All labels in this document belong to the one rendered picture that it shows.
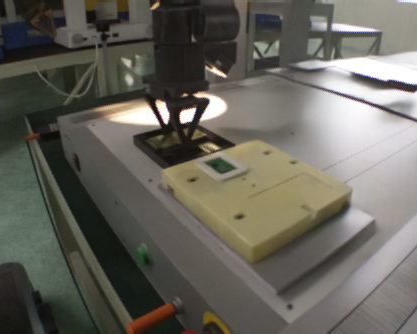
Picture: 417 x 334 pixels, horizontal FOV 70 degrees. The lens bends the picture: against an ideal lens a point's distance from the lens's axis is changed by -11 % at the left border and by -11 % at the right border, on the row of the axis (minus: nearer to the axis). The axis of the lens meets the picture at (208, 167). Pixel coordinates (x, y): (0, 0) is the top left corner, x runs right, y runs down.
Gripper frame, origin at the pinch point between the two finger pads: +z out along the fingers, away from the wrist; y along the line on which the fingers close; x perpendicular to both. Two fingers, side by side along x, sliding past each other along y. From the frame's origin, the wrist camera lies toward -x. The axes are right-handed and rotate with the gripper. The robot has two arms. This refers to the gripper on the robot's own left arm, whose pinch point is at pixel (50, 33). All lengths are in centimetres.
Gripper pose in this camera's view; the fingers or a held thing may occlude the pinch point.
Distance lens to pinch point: 106.2
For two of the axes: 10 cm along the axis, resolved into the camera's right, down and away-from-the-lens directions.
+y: -5.8, -3.9, 7.1
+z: 4.1, 6.2, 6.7
